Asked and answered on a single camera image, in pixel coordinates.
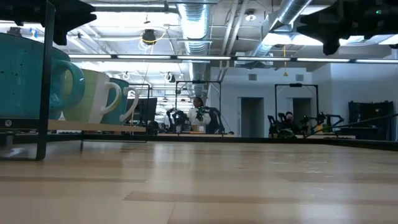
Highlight yellow hanging cord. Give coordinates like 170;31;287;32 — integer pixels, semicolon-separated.
282;45;289;77

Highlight black background cabinet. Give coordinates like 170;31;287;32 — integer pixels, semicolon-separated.
348;100;395;141

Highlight black overhead camera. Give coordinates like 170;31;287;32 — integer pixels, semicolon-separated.
141;29;157;46

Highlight small teal mug white handle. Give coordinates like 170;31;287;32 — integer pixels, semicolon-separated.
101;77;140;126

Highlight green ribbed mug white handle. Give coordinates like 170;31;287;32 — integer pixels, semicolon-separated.
63;68;122;124

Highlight background computer monitor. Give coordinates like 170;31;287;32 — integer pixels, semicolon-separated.
126;98;158;124

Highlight black aluminium table frame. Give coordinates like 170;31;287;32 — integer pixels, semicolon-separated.
0;132;398;152

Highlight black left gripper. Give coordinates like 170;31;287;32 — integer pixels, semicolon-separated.
0;0;97;46

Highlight ribbed silver ceiling duct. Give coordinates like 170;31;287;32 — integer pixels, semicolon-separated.
177;2;212;97

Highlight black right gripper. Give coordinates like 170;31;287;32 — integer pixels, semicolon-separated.
297;0;398;56

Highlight large teal speckled mug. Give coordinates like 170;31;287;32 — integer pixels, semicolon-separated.
0;32;86;121

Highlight long overhead light bar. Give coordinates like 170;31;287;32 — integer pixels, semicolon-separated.
68;54;398;63

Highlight wooden shelf black metal frame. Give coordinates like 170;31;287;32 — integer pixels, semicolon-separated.
0;0;147;162

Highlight standing person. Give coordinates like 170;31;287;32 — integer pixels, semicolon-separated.
188;96;212;133

